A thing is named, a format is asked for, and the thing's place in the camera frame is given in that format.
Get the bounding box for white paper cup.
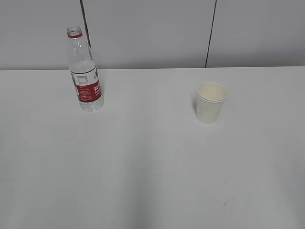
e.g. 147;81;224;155
196;82;227;124

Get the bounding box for clear water bottle red label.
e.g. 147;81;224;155
67;26;104;112

